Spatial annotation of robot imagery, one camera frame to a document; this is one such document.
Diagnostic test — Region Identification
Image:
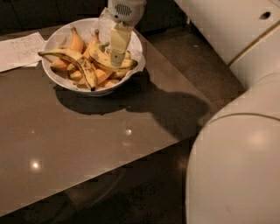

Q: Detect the small yellow banana front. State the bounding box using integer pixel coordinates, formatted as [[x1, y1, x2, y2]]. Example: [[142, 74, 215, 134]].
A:
[[98, 79, 120, 88]]

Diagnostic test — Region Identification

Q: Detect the orange banana centre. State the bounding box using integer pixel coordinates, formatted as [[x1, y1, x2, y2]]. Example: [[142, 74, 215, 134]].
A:
[[83, 29, 112, 85]]

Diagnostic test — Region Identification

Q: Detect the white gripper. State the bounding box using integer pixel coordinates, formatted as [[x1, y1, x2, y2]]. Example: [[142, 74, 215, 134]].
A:
[[108, 0, 147, 67]]

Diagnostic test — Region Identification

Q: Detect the long brown-spotted banana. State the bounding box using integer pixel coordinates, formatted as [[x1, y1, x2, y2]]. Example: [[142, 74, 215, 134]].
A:
[[38, 48, 97, 91]]

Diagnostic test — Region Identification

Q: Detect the white bowl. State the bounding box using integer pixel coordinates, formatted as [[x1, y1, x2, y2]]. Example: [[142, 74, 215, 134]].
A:
[[41, 19, 134, 96]]

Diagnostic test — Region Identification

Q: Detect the small yellow banana right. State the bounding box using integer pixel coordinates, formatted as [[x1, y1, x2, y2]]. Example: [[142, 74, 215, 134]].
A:
[[109, 51, 130, 80]]

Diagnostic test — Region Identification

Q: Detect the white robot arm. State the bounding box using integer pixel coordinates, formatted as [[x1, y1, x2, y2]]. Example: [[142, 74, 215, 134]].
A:
[[174, 0, 280, 224]]

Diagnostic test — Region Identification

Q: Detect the white paper sheet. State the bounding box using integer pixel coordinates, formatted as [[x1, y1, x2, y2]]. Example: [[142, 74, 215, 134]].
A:
[[0, 32, 46, 72]]

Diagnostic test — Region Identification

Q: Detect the orange banana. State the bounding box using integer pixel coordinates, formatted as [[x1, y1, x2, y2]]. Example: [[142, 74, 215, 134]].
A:
[[83, 29, 112, 85], [51, 27, 84, 71]]

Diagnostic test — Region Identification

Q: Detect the white paper napkin liner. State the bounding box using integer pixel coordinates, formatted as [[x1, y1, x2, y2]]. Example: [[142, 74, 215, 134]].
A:
[[77, 8, 145, 75]]

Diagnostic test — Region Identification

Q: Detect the small yellow banana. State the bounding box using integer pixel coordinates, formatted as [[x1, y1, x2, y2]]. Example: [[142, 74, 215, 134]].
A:
[[98, 79, 120, 88], [109, 51, 130, 80]]

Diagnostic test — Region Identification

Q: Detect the yellow spotted banana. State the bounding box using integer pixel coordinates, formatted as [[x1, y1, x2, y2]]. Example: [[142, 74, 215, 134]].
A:
[[88, 42, 138, 72]]

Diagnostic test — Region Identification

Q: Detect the orange banana back left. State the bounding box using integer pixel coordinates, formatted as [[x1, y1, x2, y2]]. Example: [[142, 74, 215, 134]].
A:
[[51, 27, 84, 71]]

